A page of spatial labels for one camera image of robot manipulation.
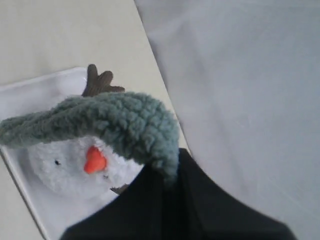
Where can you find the white snowman plush toy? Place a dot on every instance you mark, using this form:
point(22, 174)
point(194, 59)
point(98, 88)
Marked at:
point(83, 167)

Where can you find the white backdrop curtain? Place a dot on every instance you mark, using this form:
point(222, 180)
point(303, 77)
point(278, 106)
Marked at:
point(244, 79)

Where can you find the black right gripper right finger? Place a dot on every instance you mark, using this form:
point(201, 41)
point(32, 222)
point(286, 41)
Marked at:
point(198, 209)

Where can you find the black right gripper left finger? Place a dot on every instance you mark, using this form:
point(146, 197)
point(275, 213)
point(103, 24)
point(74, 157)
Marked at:
point(136, 214)

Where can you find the white plastic tray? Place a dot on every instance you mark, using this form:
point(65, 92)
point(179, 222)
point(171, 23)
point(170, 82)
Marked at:
point(51, 212)

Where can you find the teal fuzzy scarf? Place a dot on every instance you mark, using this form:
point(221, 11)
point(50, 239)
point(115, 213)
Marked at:
point(136, 125)

